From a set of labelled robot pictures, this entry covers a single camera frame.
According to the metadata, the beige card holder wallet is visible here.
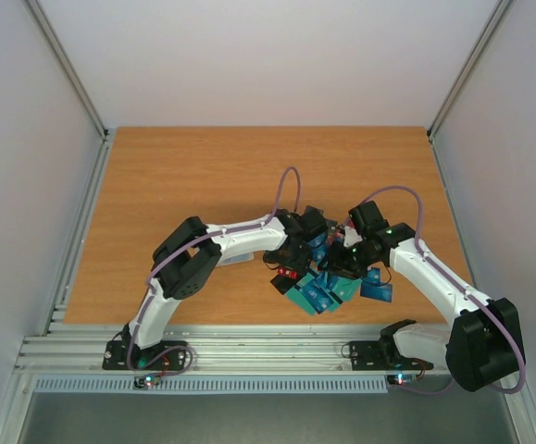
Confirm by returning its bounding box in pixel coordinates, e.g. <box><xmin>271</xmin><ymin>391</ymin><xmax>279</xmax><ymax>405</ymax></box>
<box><xmin>217</xmin><ymin>253</ymin><xmax>255</xmax><ymax>266</ymax></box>

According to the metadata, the teal VIP card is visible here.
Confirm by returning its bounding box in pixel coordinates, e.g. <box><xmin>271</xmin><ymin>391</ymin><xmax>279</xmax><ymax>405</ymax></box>
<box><xmin>330</xmin><ymin>276</ymin><xmax>361</xmax><ymax>302</ymax></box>

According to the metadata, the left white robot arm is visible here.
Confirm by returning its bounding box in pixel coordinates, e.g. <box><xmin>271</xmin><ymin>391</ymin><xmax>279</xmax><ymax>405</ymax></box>
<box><xmin>122</xmin><ymin>209</ymin><xmax>328</xmax><ymax>368</ymax></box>

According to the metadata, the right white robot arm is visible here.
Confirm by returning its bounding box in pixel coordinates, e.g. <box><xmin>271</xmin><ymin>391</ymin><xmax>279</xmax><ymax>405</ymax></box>
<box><xmin>320</xmin><ymin>201</ymin><xmax>527</xmax><ymax>394</ymax></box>

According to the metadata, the red VIP card left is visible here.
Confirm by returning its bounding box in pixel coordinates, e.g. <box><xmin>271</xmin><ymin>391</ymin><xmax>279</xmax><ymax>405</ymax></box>
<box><xmin>278</xmin><ymin>266</ymin><xmax>298</xmax><ymax>279</ymax></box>

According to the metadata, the blue card centre top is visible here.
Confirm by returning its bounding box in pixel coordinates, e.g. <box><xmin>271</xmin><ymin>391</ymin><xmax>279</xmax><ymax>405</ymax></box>
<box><xmin>309</xmin><ymin>232</ymin><xmax>328</xmax><ymax>263</ymax></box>

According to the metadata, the blue card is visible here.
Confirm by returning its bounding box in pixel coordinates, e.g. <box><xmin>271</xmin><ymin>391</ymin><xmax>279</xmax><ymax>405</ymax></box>
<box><xmin>309</xmin><ymin>232</ymin><xmax>328</xmax><ymax>263</ymax></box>
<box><xmin>360</xmin><ymin>281</ymin><xmax>393</xmax><ymax>303</ymax></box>

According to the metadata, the black card under red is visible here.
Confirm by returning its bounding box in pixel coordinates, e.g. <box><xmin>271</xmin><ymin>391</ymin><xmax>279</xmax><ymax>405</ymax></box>
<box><xmin>270</xmin><ymin>275</ymin><xmax>295</xmax><ymax>295</ymax></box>

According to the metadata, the blue card right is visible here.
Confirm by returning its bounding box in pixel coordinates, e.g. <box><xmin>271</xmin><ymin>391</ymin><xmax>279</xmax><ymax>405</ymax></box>
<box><xmin>360</xmin><ymin>281</ymin><xmax>393</xmax><ymax>303</ymax></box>

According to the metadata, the right small circuit board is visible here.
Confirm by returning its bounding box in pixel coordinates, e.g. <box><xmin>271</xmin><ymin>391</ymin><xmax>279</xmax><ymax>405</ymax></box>
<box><xmin>386</xmin><ymin>373</ymin><xmax>419</xmax><ymax>386</ymax></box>

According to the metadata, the small circuit board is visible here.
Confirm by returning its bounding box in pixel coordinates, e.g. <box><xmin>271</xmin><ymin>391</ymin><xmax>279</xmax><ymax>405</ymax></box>
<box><xmin>386</xmin><ymin>373</ymin><xmax>419</xmax><ymax>386</ymax></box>
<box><xmin>133</xmin><ymin>374</ymin><xmax>162</xmax><ymax>389</ymax></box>

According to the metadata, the left small circuit board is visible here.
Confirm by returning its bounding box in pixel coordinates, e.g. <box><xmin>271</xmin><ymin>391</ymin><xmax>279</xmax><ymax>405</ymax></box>
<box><xmin>133</xmin><ymin>374</ymin><xmax>162</xmax><ymax>389</ymax></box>

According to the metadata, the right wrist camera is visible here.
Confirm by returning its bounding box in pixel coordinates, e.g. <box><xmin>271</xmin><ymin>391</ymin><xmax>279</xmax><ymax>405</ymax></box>
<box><xmin>336</xmin><ymin>226</ymin><xmax>363</xmax><ymax>248</ymax></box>

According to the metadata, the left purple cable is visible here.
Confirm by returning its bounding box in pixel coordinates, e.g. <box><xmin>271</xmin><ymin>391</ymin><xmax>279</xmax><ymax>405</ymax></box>
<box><xmin>126</xmin><ymin>166</ymin><xmax>303</xmax><ymax>374</ymax></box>

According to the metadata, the purple cable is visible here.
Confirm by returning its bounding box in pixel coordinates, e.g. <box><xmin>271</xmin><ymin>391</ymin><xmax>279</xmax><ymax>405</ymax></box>
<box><xmin>354</xmin><ymin>184</ymin><xmax>527</xmax><ymax>397</ymax></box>
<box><xmin>126</xmin><ymin>166</ymin><xmax>303</xmax><ymax>374</ymax></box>

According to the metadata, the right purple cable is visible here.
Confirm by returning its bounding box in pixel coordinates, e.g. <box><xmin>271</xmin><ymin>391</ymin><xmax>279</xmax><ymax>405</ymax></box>
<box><xmin>354</xmin><ymin>184</ymin><xmax>527</xmax><ymax>397</ymax></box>

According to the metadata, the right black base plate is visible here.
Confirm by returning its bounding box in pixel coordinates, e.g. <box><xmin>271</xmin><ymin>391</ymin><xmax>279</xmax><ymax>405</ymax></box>
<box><xmin>347</xmin><ymin>340</ymin><xmax>434</xmax><ymax>371</ymax></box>

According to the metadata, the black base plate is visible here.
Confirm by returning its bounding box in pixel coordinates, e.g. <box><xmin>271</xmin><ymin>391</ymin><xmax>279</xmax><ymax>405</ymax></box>
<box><xmin>347</xmin><ymin>340</ymin><xmax>434</xmax><ymax>371</ymax></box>
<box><xmin>102</xmin><ymin>339</ymin><xmax>188</xmax><ymax>371</ymax></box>

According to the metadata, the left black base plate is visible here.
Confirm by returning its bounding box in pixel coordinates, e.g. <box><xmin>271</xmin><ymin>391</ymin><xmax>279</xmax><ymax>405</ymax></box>
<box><xmin>102</xmin><ymin>339</ymin><xmax>188</xmax><ymax>371</ymax></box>

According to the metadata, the grey slotted cable duct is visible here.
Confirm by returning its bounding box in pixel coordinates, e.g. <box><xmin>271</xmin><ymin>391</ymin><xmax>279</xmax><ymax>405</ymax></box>
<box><xmin>33</xmin><ymin>375</ymin><xmax>388</xmax><ymax>395</ymax></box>

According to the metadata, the right aluminium frame post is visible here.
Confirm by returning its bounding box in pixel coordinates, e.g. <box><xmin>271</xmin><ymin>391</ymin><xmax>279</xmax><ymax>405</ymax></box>
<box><xmin>427</xmin><ymin>0</ymin><xmax>515</xmax><ymax>143</ymax></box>

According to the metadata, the aluminium frame post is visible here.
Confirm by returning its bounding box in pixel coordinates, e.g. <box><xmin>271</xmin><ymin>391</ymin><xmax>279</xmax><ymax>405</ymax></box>
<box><xmin>22</xmin><ymin>0</ymin><xmax>108</xmax><ymax>141</ymax></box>
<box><xmin>427</xmin><ymin>0</ymin><xmax>515</xmax><ymax>143</ymax></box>

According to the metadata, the left aluminium frame post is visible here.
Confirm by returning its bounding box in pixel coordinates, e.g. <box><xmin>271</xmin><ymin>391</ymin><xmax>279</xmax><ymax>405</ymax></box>
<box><xmin>22</xmin><ymin>0</ymin><xmax>108</xmax><ymax>141</ymax></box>

